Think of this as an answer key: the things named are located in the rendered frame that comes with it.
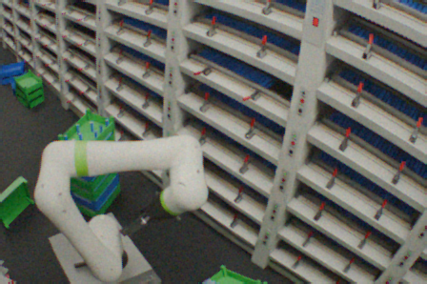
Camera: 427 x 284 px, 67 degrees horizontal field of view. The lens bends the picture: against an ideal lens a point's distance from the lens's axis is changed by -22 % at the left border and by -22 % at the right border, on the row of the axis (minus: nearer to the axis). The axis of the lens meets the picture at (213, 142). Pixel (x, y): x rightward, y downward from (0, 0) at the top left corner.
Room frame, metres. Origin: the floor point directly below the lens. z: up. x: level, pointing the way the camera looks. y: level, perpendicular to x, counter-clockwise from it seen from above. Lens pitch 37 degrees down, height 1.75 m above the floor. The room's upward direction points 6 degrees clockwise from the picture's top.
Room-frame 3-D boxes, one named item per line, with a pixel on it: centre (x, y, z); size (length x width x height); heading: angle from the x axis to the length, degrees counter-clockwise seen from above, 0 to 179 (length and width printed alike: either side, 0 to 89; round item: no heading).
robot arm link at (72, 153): (0.88, 0.47, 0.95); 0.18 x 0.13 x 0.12; 102
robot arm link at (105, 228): (0.90, 0.38, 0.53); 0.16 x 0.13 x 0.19; 13
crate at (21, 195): (1.33, 1.22, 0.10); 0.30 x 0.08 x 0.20; 157
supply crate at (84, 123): (1.61, 0.68, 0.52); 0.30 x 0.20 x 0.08; 163
